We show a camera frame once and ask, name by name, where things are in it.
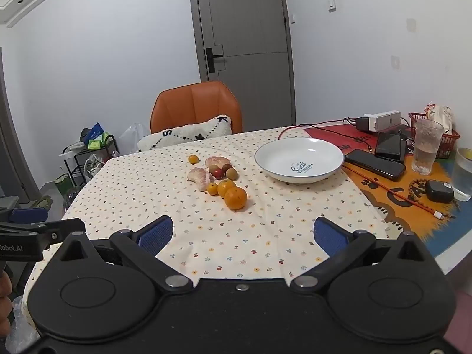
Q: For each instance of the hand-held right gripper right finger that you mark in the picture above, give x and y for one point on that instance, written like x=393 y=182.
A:
x=330 y=238

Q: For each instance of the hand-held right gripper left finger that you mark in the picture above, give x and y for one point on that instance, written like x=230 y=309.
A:
x=158 y=235

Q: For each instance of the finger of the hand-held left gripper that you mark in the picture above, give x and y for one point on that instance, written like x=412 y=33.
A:
x=62 y=230
x=29 y=215

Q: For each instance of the peeled pomelo segment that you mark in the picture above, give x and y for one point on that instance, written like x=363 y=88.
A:
x=217 y=161
x=199 y=179

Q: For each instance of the small yellow kumquat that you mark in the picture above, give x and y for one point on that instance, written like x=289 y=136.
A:
x=193 y=159
x=212 y=189

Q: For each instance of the orange mandarin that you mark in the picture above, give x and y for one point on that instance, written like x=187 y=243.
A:
x=225 y=187
x=235 y=198

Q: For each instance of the red cherry tomato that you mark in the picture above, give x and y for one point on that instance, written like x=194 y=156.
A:
x=218 y=173

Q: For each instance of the white plate with blue rim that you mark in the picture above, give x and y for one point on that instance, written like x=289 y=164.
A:
x=295 y=155

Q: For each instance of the dark red lychee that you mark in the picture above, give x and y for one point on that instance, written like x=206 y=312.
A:
x=226 y=167

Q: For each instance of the green-brown kiwi berry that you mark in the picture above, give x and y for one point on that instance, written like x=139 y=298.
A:
x=231 y=173

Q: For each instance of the person's left hand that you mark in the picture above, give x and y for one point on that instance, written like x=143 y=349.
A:
x=5 y=313

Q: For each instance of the black metal rack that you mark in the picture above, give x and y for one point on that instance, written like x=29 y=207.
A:
x=79 y=155

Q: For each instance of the clear plastic bag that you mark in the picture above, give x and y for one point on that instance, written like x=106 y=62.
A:
x=18 y=328

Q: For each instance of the orange cat print mat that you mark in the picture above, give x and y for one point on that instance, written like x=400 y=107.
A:
x=405 y=206

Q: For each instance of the green box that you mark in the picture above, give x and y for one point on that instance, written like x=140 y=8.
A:
x=94 y=144

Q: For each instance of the white plastic bag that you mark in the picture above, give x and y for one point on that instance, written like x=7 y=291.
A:
x=131 y=138

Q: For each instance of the white fluffy pillow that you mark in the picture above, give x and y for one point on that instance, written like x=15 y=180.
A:
x=177 y=136

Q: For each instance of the red paper sheet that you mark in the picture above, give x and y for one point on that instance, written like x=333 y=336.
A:
x=332 y=136

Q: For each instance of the blue packet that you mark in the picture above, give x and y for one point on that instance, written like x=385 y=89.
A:
x=96 y=132

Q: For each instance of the black earbuds case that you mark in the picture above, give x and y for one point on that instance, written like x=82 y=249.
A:
x=438 y=190

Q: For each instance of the black charger adapter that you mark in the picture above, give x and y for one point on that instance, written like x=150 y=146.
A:
x=364 y=123

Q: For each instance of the white power strip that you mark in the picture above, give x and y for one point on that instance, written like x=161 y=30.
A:
x=385 y=120

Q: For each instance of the clear drinking glass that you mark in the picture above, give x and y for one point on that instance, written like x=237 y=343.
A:
x=426 y=147
x=462 y=177

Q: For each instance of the orange leather chair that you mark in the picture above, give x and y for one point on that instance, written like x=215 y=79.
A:
x=195 y=103

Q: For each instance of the red plastic basket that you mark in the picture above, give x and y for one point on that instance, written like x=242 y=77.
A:
x=448 y=142

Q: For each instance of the white snack bag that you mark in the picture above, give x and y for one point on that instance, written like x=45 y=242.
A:
x=440 y=114

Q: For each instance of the grey door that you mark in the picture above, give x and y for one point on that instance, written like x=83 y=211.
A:
x=250 y=25

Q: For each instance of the grey door frame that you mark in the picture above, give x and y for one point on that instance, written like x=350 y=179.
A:
x=20 y=136

